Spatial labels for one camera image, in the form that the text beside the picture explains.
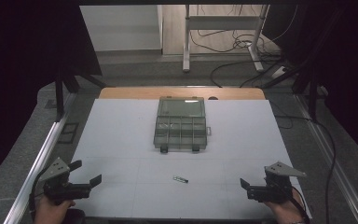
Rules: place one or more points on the black metal stand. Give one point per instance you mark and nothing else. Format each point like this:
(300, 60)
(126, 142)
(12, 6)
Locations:
(312, 93)
(59, 99)

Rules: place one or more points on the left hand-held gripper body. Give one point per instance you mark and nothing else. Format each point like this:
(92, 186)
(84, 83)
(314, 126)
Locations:
(62, 189)

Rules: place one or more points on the white metal desk frame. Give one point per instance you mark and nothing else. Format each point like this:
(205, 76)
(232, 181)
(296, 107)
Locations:
(220, 22)

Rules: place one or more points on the clear plastic compartment box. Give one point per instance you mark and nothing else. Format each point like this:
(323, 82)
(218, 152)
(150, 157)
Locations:
(180, 124)

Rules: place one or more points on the person's right hand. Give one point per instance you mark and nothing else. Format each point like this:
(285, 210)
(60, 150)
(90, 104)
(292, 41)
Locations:
(284, 212)

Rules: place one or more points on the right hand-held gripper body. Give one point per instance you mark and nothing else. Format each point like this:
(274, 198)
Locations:
(273, 189)

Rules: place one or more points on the dark square floor plate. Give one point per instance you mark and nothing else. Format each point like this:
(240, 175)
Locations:
(68, 133)

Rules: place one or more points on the white power strip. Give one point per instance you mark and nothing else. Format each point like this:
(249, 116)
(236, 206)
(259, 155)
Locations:
(279, 72)

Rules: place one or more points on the white table cover sheet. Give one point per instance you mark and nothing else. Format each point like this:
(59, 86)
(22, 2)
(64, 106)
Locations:
(230, 149)

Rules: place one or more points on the white cabinet panel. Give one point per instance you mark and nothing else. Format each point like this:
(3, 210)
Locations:
(121, 28)

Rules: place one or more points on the black curtain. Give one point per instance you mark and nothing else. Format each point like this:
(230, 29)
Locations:
(348, 68)
(28, 62)

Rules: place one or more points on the person's left hand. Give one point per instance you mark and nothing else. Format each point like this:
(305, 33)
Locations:
(50, 211)

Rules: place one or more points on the small metal screw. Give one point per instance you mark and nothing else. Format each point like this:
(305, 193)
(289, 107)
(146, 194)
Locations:
(180, 179)

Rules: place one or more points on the aluminium rail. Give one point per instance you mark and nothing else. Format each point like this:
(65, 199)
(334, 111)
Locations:
(40, 161)
(332, 161)

